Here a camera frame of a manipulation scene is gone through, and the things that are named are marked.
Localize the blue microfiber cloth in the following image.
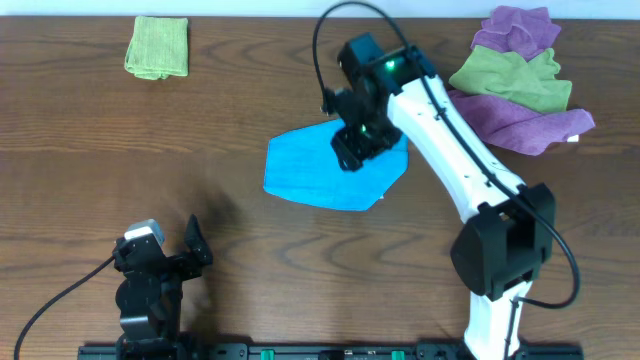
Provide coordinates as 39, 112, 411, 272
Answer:
263, 119, 409, 211

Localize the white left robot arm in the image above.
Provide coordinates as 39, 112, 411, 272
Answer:
112, 215, 213, 359

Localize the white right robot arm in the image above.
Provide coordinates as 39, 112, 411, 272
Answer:
324, 33, 555, 359

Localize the lower purple microfiber cloth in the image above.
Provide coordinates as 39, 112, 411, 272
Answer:
448, 90, 595, 156

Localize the purple microfiber cloth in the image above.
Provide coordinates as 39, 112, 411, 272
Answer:
448, 90, 595, 156
470, 6, 561, 61

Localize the crumpled green microfiber cloth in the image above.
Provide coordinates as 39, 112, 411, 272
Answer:
449, 46, 572, 113

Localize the upper purple microfiber cloth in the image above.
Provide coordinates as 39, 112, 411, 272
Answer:
470, 6, 561, 61

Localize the folded green microfiber cloth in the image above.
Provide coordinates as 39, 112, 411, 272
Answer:
124, 16, 189, 80

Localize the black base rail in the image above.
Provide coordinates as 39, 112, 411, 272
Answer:
77, 341, 585, 360

